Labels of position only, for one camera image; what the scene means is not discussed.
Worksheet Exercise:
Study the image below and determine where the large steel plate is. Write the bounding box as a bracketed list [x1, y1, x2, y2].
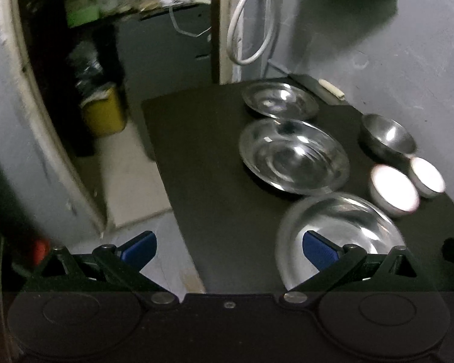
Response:
[275, 193, 405, 290]
[239, 118, 350, 196]

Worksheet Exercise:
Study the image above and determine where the white ceramic bowl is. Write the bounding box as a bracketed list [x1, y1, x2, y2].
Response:
[408, 156, 446, 199]
[368, 165, 420, 217]

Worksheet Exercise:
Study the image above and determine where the steel bowl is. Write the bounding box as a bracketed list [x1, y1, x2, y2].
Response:
[360, 114, 417, 161]

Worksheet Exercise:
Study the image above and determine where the yellow bin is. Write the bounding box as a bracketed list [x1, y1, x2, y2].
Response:
[80, 83, 127, 138]

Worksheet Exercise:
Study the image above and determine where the small steel plate far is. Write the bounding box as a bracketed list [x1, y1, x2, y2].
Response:
[242, 82, 319, 120]

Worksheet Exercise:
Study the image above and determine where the white looped cable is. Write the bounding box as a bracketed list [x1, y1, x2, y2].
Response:
[225, 0, 279, 67]

